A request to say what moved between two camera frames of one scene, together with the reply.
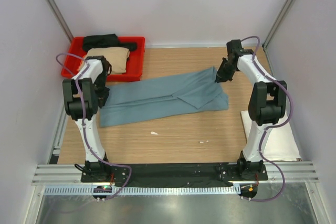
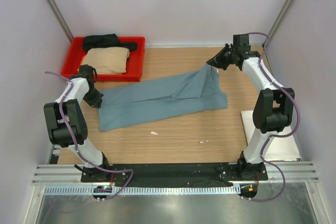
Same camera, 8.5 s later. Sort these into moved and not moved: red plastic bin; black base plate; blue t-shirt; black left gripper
Moved: black left gripper
Not moved: red plastic bin; black base plate; blue t-shirt
